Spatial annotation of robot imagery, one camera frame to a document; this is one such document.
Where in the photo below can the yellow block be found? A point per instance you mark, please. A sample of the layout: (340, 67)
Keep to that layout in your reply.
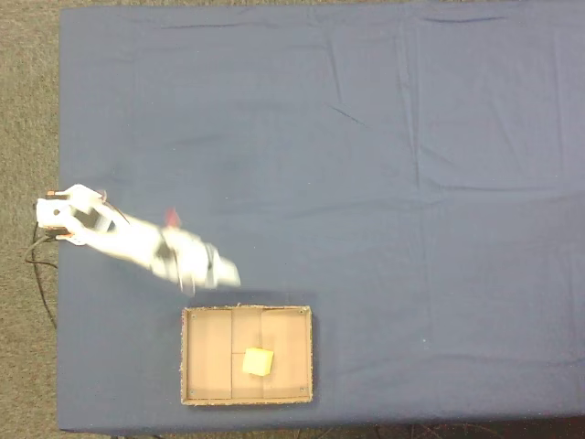
(258, 361)

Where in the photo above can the shallow cardboard box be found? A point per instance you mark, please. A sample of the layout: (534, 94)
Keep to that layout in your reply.
(210, 361)

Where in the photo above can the blue cloth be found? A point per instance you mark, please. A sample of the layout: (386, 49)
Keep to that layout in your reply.
(365, 160)

